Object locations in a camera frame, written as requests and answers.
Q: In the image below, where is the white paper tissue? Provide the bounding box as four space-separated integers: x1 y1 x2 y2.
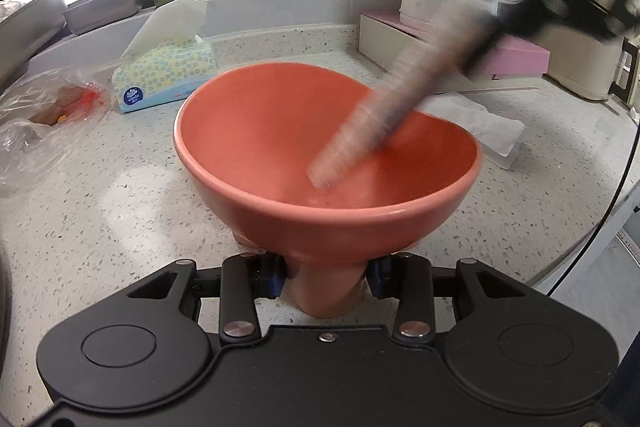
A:
419 93 526 171

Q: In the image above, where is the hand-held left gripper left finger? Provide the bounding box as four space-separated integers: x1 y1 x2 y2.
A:
127 252 287 343

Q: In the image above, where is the beige appliance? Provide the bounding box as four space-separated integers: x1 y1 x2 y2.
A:
532 0 632 102

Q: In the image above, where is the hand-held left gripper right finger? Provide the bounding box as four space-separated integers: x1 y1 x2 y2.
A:
369 253 537 347

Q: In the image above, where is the black cable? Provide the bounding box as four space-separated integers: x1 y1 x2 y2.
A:
544 127 640 297

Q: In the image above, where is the pink box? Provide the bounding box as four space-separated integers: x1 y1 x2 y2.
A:
358 11 551 82

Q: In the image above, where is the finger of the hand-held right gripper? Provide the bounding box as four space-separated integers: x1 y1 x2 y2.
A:
325 6 497 192
306 4 468 190

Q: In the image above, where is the patterned tissue pack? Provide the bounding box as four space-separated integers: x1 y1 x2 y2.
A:
112 0 217 114

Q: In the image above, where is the dark round object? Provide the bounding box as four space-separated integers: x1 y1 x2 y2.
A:
0 252 13 360

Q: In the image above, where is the orange footed bowl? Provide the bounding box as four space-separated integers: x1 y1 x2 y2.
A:
173 62 485 319

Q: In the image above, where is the large steel tray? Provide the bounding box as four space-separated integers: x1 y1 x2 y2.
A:
0 0 69 80

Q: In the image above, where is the clear plastic bag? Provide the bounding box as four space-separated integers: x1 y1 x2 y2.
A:
0 69 112 195

